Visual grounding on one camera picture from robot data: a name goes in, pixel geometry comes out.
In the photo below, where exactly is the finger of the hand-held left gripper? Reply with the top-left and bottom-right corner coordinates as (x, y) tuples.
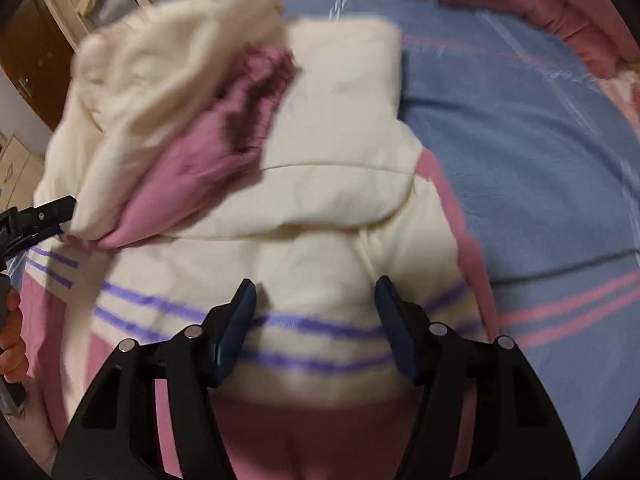
(5, 195), (78, 262)

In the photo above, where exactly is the brown wooden door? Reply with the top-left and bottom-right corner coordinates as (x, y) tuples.
(0, 0), (77, 132)

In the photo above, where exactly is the light wooden cabinet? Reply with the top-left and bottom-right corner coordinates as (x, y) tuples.
(0, 132), (47, 211)

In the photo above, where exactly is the person's left hand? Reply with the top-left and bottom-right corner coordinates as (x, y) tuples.
(0, 290), (25, 385)

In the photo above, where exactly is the pink quilt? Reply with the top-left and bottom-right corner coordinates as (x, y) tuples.
(402, 0), (636, 79)

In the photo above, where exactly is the bed with blue plaid sheet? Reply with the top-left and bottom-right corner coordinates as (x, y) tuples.
(280, 0), (640, 461)

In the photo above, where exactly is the white and pink hooded jacket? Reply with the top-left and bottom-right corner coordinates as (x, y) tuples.
(25, 0), (501, 480)

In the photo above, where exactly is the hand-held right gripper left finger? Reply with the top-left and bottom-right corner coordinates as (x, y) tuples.
(50, 278), (258, 480)

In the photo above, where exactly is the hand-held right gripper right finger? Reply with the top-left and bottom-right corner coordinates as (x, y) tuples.
(374, 275), (585, 480)

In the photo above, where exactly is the pink floral cloth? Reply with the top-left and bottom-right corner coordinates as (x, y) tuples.
(600, 60), (640, 127)

